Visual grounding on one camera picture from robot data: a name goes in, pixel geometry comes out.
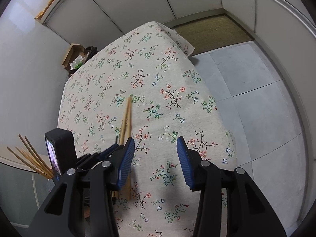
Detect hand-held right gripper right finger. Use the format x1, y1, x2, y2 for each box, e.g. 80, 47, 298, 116
176, 136, 287, 237

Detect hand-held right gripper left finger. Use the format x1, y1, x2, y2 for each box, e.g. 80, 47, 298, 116
28, 137, 135, 237

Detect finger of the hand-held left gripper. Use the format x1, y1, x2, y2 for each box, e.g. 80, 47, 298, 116
76, 153, 102, 171
97, 144, 120, 160

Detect plain bamboo chopstick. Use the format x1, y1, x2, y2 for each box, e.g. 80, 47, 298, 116
112, 97, 131, 198
125, 97, 133, 201

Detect floral tablecloth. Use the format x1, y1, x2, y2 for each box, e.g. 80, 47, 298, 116
57, 21, 236, 237

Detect frosted glass door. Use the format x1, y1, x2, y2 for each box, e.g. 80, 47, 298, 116
0, 150, 56, 230

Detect black trash bin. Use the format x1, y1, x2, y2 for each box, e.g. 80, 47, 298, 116
68, 45, 99, 77

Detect brown floor mat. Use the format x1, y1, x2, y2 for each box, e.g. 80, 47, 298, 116
173, 15, 255, 56

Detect yellow paper bags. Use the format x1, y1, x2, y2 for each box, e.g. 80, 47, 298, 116
35, 0, 67, 21

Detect white kitchen countertop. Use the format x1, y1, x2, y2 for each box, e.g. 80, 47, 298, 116
35, 0, 84, 26

